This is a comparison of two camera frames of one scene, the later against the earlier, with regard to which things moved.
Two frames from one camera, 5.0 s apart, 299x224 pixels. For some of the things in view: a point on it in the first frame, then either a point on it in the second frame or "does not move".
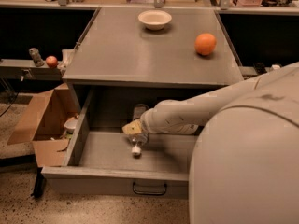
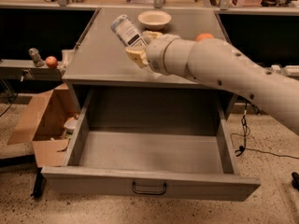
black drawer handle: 149,193 does not move
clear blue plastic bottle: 137,141 -> 127,32
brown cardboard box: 42,123 does not move
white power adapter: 276,66 does not move
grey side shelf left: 26,70 does not move
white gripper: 151,121 -> 156,55
